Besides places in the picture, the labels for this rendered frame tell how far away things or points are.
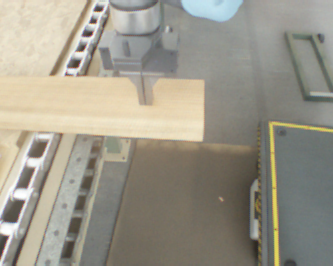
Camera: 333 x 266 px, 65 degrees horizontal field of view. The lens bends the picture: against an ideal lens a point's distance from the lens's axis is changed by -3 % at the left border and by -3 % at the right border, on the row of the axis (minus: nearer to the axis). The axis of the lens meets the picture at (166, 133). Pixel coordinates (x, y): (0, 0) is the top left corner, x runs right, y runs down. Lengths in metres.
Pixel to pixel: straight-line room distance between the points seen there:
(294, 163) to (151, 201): 0.69
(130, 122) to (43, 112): 0.19
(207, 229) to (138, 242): 0.33
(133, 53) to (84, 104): 0.24
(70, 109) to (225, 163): 1.06
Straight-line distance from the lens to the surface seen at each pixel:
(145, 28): 0.42
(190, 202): 1.39
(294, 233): 1.09
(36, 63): 0.82
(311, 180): 1.20
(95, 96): 0.61
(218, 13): 0.32
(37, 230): 0.56
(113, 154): 1.54
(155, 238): 1.33
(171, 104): 0.57
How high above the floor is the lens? 1.30
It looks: 55 degrees down
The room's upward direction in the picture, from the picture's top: 2 degrees counter-clockwise
